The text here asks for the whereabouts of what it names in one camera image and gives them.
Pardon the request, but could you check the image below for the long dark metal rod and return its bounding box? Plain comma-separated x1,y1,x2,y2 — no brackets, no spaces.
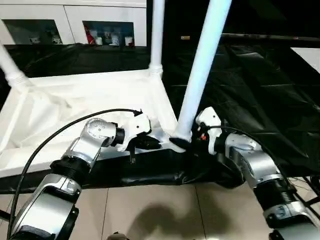
221,33,320,43

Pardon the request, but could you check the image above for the red cabinet item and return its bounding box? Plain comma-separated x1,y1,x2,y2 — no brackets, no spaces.
86,26,95,44

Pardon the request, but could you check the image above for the white plastic table top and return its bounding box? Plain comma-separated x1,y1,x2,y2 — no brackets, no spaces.
0,68,193,179

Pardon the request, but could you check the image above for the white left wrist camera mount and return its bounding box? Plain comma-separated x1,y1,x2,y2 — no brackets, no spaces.
117,109,153,153

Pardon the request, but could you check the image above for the white flat board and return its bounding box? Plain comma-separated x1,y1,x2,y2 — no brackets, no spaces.
291,47,320,74

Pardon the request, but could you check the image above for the white plastic table leg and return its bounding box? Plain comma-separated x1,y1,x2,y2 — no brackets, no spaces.
0,43,30,91
174,0,234,146
148,0,166,75

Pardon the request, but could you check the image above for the white glass-door cabinet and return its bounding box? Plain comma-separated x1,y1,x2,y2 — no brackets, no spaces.
0,0,149,48

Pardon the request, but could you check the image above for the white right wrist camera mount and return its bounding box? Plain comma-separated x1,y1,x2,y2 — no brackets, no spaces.
195,106,224,155

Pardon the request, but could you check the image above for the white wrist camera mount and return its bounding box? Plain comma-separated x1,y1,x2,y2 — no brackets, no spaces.
195,106,224,155
117,109,153,153

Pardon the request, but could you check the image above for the large black backdrop sheet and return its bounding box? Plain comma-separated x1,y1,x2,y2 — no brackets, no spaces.
146,0,320,37

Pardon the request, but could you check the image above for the black plastic table mat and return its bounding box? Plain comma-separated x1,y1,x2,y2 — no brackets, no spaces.
0,42,320,194

